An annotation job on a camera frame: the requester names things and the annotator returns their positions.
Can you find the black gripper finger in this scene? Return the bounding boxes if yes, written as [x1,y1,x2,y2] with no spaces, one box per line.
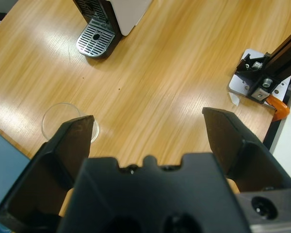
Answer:
[202,107,291,194]
[0,115,95,233]

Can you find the clear drinking glass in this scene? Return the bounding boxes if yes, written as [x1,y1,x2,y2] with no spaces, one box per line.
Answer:
[42,102,100,144]

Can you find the white capsule coffee machine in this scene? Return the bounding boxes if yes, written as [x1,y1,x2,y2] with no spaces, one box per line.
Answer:
[72,0,152,59]

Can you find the teal plastic tray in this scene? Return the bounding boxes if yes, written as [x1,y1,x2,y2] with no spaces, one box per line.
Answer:
[0,126,32,233]

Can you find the orange clamp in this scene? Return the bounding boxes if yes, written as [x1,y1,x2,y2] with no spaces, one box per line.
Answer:
[266,94,291,122]

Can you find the white paper scrap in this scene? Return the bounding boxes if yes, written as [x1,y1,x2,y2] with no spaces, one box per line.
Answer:
[227,92,240,106]

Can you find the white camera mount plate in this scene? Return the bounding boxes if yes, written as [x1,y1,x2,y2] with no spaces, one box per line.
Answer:
[228,48,291,105]

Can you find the dark camera mount post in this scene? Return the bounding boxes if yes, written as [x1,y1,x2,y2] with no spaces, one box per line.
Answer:
[235,24,291,104]

